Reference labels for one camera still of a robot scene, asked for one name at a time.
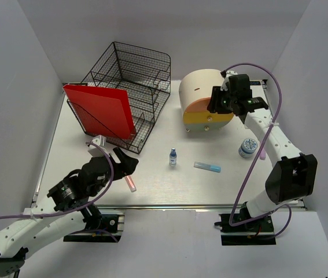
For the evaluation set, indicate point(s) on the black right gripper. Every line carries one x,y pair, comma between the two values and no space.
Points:
214,106

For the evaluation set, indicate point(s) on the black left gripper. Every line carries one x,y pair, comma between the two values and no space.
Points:
126,167

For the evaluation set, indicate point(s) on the orange top drawer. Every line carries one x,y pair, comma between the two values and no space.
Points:
199,105

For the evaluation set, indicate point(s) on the blue white round jar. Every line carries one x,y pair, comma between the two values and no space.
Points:
248,147

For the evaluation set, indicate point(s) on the red A4 file folder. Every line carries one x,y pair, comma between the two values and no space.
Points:
102,111

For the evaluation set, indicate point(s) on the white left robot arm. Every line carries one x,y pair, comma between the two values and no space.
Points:
65,210

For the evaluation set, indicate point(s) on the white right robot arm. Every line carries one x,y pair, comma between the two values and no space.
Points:
293,172

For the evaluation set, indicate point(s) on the orange pink highlighter pen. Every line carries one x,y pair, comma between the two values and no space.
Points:
130,183

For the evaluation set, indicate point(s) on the pale green bottom drawer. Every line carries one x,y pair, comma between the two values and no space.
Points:
204,126

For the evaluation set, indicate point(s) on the cream drawer cabinet shell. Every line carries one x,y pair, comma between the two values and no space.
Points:
198,84

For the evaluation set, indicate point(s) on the yellow middle drawer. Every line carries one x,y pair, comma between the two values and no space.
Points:
206,117

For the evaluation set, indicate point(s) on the small blue spray bottle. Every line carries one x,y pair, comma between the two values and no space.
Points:
172,157

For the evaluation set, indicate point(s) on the blue clear highlighter pen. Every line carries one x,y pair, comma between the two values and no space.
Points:
207,167

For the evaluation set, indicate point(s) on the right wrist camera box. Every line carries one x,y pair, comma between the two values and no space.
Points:
226,74

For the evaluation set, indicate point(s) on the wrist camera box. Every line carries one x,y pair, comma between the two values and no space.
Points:
226,74
96,146

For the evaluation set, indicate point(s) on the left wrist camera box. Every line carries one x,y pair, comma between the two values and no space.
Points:
96,146

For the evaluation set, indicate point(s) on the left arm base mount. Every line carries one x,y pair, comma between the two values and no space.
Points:
105,228

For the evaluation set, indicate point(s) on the black wire mesh file rack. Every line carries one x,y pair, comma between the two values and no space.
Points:
146,76

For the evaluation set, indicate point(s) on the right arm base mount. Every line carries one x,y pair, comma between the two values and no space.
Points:
257,233

